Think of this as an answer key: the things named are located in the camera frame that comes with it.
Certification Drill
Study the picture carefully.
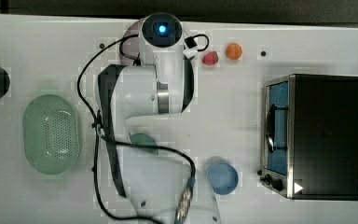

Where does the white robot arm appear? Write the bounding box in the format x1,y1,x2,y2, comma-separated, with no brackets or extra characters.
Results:
95,12,221,224

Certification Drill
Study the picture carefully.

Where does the green mug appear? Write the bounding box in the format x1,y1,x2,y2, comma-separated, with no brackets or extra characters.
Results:
130,133,158,155

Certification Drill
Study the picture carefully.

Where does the pink toy fruit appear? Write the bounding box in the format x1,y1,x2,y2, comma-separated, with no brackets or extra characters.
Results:
202,51,219,66

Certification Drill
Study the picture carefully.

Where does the blue cup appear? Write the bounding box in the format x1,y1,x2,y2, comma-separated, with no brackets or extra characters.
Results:
206,161,239,195

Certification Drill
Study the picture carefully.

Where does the orange toy fruit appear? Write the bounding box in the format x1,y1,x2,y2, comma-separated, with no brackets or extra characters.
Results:
226,43,242,60

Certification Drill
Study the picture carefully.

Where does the green perforated colander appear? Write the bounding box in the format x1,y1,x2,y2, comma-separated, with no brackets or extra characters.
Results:
22,94,80,175

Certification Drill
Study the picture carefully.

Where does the silver black toaster oven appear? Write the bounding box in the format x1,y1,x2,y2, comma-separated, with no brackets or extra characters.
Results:
257,74,358,201

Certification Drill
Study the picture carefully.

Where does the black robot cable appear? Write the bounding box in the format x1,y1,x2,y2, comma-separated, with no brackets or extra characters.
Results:
76,33,211,224

